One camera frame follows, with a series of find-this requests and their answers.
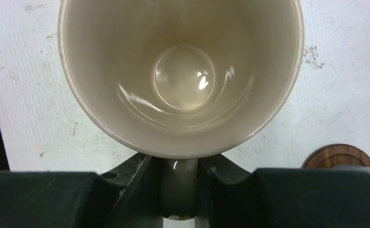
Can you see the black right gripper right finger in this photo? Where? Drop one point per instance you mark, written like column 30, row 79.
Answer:
column 231, row 197

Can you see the dark walnut wooden coaster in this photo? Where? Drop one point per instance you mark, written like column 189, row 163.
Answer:
column 329, row 156

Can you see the large cream mug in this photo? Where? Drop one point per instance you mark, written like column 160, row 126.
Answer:
column 180, row 79

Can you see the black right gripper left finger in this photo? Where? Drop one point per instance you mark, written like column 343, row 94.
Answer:
column 124, row 197

